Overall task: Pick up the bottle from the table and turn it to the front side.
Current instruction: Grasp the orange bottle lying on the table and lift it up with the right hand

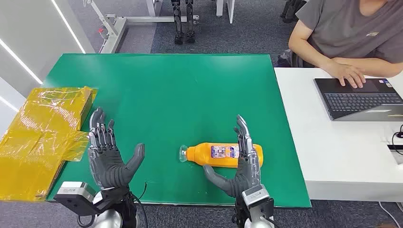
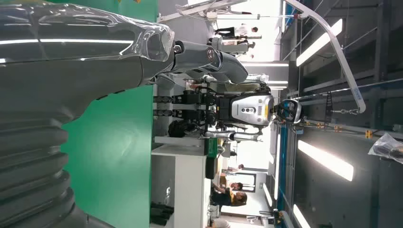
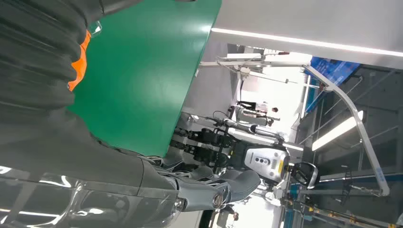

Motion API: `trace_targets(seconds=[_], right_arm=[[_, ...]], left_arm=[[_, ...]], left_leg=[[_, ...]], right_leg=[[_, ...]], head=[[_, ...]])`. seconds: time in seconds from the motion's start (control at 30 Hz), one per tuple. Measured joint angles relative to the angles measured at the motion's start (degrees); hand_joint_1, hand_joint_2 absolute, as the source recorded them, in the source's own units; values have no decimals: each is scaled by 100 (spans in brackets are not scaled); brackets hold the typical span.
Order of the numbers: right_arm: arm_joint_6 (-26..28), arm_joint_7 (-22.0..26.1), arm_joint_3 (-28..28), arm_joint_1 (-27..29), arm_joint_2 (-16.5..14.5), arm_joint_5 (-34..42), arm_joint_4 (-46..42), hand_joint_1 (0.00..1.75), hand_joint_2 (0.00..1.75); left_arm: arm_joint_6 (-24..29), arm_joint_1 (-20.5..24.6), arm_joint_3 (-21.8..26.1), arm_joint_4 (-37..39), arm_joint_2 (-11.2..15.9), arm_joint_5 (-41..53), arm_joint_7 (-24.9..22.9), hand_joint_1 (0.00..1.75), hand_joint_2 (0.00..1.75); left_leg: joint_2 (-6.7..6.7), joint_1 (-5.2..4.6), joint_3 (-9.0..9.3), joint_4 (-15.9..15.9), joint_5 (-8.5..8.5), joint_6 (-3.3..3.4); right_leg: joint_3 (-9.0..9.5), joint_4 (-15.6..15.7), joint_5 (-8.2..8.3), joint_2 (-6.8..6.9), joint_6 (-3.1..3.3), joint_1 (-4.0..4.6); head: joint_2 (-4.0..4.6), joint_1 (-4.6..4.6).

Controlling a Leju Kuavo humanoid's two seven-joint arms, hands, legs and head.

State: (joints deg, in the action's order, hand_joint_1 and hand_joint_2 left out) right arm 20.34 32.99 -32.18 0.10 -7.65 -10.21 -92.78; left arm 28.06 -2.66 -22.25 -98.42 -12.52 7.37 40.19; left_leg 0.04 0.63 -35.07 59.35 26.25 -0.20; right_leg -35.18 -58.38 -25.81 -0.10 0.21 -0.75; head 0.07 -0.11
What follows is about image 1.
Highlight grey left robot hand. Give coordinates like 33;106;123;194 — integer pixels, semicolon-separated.
87;107;146;191

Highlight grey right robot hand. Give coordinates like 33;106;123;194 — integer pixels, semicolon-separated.
202;114;262;199

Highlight orange plastic bottle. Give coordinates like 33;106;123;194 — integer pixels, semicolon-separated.
179;142;264;168

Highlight yellow taped cardboard box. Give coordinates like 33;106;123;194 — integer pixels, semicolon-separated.
0;86;98;202

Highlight white desk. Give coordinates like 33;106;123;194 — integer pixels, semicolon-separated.
274;67;403;203

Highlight dark grey laptop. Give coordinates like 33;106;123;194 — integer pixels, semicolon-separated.
313;77;403;122

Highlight person's right hand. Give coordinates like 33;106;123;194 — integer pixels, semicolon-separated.
327;61;367;89

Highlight white desk device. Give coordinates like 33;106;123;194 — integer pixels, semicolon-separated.
386;143;403;165

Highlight black silver humanoid robot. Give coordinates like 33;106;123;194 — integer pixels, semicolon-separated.
171;0;196;45

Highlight white table legs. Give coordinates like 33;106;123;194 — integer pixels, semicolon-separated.
216;0;236;24

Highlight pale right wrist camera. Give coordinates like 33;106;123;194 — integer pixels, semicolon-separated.
241;184;275;219

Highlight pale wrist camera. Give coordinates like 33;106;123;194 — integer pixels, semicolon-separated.
53;181;105;218
241;184;275;219

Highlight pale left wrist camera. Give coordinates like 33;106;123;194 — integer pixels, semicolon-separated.
53;181;105;218

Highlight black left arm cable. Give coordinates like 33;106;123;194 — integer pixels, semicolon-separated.
132;182;149;228

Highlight white wall light strip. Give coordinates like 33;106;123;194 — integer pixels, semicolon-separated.
50;0;86;54
0;38;43;85
0;95;19;113

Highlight white metal gantry frame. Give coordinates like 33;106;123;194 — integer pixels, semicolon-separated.
83;0;200;54

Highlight white floor cable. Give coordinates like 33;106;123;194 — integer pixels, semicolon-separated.
378;201;403;228

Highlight black desk cable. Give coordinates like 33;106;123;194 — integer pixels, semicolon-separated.
391;124;403;156

